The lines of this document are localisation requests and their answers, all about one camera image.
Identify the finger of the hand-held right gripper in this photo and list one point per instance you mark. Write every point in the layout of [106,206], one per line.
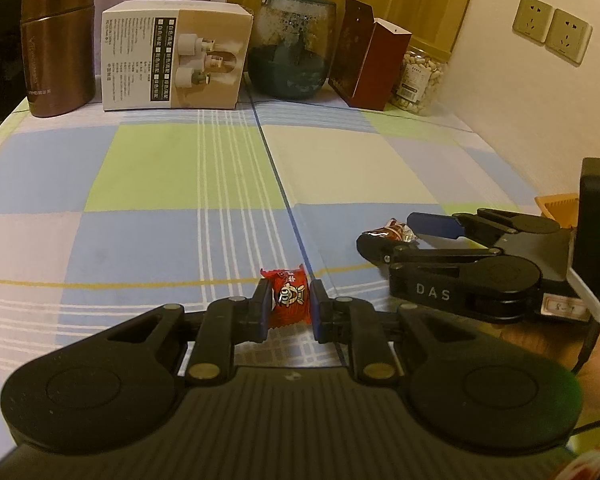
[420,270]
[432,224]

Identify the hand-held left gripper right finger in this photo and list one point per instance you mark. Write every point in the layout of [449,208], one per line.
[317,310]

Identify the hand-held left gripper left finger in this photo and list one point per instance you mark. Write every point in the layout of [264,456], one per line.
[260,310]

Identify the red candy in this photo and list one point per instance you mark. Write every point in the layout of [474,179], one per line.
[287,302]

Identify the brown striped candy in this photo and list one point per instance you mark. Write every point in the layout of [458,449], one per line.
[392,232]

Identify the orange plastic tray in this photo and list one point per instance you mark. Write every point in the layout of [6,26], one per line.
[560,207]

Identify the plastic jar of peanuts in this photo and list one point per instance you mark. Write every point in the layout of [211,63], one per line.
[422,82]

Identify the checked tablecloth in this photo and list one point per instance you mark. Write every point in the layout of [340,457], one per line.
[180,170]

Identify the dark red box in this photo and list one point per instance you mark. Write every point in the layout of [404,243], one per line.
[367,60]

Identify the red patterned clothing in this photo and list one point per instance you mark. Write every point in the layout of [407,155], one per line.
[587,465]

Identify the dark glass jar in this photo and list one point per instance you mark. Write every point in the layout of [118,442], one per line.
[290,55]

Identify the white cardboard box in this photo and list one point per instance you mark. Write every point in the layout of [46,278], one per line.
[145,55]

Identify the brown metal thermos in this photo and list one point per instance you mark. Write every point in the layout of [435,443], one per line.
[57,45]

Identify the wall power socket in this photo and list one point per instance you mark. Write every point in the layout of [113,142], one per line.
[532,19]
[569,36]

